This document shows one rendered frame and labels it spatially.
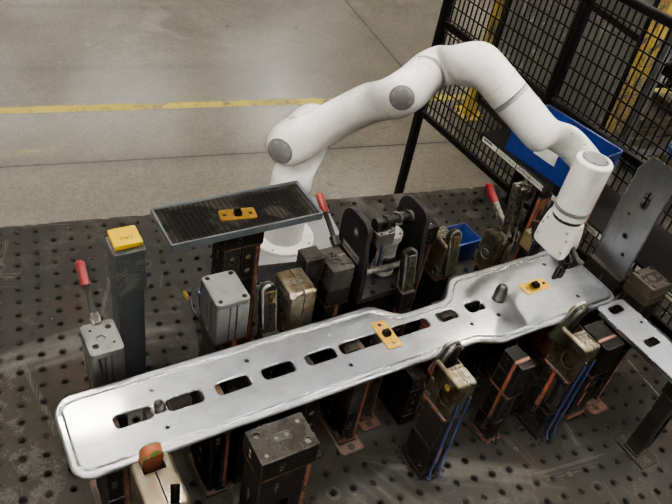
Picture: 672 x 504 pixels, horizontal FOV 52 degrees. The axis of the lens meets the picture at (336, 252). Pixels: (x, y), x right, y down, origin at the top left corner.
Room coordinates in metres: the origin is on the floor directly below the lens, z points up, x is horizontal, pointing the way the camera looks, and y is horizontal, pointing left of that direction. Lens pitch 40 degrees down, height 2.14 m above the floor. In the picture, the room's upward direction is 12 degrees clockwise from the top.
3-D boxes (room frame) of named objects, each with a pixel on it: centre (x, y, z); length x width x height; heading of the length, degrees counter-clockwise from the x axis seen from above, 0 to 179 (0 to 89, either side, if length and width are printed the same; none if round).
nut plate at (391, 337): (1.12, -0.15, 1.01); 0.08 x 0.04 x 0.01; 37
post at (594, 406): (1.33, -0.77, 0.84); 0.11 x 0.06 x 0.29; 37
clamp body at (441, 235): (1.45, -0.27, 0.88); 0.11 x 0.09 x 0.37; 37
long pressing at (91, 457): (1.10, -0.14, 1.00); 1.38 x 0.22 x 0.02; 127
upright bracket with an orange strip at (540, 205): (1.58, -0.51, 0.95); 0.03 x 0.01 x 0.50; 127
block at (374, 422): (1.13, -0.14, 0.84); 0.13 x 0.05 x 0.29; 37
